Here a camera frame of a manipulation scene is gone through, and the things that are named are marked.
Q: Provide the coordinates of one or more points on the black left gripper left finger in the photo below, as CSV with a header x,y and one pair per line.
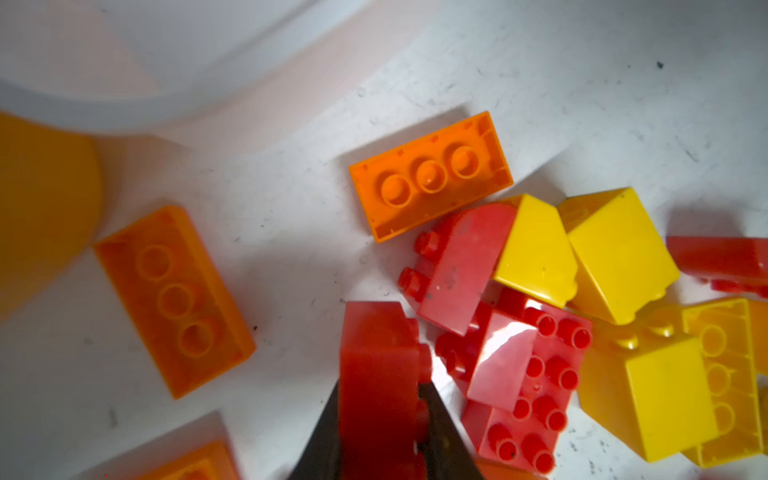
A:
x,y
321,458

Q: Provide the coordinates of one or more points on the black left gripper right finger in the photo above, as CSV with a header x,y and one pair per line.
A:
x,y
444,451

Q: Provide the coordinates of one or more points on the orange lego brick near arm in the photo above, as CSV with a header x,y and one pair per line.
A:
x,y
212,461

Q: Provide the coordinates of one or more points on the orange lego brick upturned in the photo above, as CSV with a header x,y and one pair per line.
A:
x,y
182,310

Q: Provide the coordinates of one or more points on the red lego brick pile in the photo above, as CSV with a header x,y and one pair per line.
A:
x,y
456,260

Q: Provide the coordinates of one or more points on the yellow lego brick front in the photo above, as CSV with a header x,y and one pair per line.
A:
x,y
646,384

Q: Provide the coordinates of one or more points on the yellow lego brick pile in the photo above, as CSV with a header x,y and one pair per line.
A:
x,y
537,258

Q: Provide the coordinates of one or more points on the yellow lego brick large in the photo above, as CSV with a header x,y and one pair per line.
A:
x,y
622,261

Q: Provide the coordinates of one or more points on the orange lego brick right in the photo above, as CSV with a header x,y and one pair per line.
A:
x,y
431,176

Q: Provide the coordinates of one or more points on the small yellow lego brick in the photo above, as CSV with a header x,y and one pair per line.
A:
x,y
724,330

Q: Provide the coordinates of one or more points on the yellow plastic container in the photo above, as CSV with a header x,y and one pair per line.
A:
x,y
51,204

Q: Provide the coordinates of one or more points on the white plastic container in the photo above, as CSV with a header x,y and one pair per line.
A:
x,y
203,74

